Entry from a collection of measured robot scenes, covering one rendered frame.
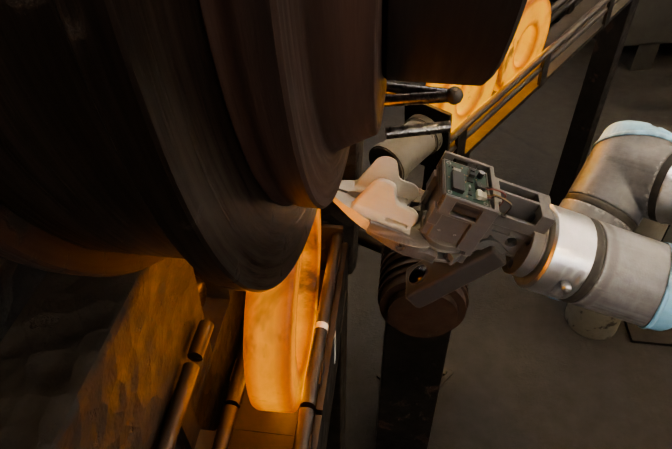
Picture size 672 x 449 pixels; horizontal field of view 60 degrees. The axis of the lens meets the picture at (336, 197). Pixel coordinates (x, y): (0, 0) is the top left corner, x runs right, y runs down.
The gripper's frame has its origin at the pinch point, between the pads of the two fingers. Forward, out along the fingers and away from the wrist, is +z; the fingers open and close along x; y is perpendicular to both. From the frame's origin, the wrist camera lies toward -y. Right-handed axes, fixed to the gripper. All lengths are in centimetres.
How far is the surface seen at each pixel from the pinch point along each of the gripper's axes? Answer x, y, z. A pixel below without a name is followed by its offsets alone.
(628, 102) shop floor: -157, -44, -109
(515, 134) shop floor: -130, -57, -67
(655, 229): -45, -21, -66
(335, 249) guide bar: 3.6, -3.5, -1.5
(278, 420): 19.2, -9.6, -0.4
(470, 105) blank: -32.1, -2.1, -17.5
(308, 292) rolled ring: 8.9, -4.7, 0.1
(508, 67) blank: -39.4, 2.3, -22.1
